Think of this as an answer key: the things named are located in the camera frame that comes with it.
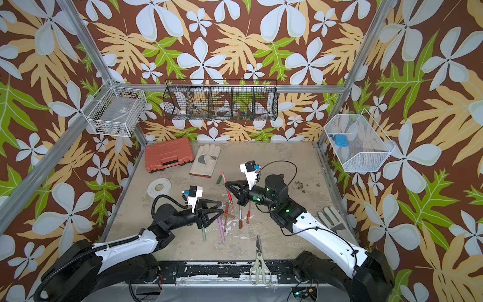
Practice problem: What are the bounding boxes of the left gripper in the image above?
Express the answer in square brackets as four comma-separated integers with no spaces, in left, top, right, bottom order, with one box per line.
[168,198,221,232]

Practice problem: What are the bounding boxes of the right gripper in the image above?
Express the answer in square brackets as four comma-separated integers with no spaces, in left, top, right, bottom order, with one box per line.
[226,180,280,212]

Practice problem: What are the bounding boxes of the white brown-capped marker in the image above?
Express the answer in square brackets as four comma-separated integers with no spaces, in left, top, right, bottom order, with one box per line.
[238,206,244,230]

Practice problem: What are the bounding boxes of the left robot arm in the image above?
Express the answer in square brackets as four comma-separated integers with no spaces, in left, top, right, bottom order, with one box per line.
[33,195,225,301]

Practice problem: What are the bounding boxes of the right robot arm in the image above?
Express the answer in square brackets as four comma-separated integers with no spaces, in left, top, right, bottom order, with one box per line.
[225,174,395,301]

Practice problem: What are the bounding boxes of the pink pen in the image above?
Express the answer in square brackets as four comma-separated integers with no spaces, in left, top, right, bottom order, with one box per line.
[217,217,226,244]

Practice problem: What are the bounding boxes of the red gel pen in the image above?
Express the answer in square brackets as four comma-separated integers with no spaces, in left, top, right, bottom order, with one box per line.
[224,204,230,234]

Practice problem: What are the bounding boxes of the light green pen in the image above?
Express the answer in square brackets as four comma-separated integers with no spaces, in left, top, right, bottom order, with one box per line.
[201,226,207,242]

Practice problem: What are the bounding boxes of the beige work glove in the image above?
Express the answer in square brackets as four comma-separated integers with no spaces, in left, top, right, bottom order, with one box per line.
[189,144,221,177]

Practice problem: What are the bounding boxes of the white tape roll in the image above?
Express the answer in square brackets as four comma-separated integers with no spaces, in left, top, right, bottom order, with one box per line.
[147,178,171,198]

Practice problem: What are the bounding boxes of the red plastic tool case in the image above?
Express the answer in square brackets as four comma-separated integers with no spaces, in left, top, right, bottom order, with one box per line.
[145,138,194,173]

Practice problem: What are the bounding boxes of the blue object in basket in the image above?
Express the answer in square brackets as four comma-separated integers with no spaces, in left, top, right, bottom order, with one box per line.
[329,134,349,147]

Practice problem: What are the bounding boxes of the white mesh basket right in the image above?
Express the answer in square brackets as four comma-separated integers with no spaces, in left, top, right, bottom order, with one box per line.
[324,111,396,174]

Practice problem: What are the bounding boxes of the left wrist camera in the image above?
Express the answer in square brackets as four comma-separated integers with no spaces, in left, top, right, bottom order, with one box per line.
[182,186,203,213]

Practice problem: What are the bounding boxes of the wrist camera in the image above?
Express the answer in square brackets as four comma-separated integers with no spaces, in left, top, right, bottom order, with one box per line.
[240,161,261,190]
[182,186,203,213]

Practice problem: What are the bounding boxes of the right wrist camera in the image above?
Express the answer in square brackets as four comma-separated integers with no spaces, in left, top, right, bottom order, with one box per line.
[240,161,261,190]

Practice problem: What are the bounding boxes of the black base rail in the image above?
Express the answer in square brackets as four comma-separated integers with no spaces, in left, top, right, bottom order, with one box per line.
[145,259,318,286]

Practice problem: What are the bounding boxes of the white handled scissors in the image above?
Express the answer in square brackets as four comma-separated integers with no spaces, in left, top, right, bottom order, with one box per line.
[249,235,273,286]

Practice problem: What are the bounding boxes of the black wire basket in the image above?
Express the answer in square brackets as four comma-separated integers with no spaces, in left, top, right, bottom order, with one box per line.
[161,79,279,121]

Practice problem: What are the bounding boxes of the white wire basket left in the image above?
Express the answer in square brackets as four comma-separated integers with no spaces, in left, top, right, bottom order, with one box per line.
[84,83,147,137]

